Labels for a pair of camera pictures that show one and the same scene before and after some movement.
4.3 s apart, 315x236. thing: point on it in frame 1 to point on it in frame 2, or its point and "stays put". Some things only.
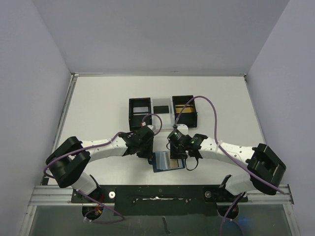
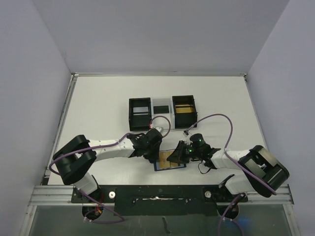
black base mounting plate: x=160 y=200 stays put
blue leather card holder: x=162 y=162 stays put
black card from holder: x=161 y=109 stays put
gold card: x=173 y=163 to x=163 y=156
